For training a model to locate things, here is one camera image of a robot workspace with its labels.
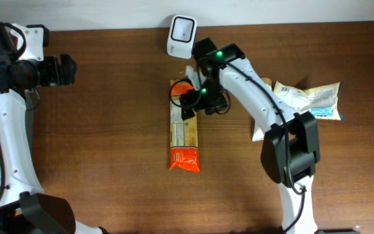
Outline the orange spaghetti packet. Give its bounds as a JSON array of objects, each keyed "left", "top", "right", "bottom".
[{"left": 169, "top": 81, "right": 201, "bottom": 173}]

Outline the white tube with gold cap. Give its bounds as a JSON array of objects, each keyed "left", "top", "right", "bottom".
[{"left": 252, "top": 77, "right": 272, "bottom": 142}]

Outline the white crinkled snack bag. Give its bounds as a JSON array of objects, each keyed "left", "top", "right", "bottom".
[{"left": 273, "top": 81, "right": 344, "bottom": 121}]

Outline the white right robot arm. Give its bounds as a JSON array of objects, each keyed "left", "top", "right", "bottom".
[{"left": 181, "top": 38, "right": 320, "bottom": 233}]

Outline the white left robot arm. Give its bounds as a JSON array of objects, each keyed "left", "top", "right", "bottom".
[{"left": 0, "top": 22, "right": 105, "bottom": 233}]

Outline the white barcode scanner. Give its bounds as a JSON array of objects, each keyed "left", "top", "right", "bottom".
[{"left": 166, "top": 15, "right": 197, "bottom": 59}]

